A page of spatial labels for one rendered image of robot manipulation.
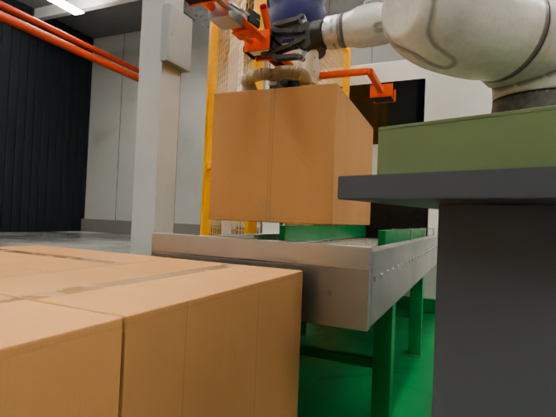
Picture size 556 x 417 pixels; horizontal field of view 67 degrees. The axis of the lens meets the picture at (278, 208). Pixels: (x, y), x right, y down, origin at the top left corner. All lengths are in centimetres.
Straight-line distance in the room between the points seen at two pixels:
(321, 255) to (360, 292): 14
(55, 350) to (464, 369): 60
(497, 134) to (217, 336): 53
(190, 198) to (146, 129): 984
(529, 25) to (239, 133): 84
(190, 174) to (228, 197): 1096
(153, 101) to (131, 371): 194
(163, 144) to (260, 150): 116
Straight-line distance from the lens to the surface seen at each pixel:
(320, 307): 114
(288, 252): 116
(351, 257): 110
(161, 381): 66
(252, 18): 121
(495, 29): 71
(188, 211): 1223
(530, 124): 67
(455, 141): 69
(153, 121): 239
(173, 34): 248
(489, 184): 63
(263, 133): 129
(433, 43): 68
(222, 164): 134
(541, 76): 82
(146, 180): 236
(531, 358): 76
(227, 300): 76
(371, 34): 121
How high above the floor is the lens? 67
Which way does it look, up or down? 1 degrees up
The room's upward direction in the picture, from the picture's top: 2 degrees clockwise
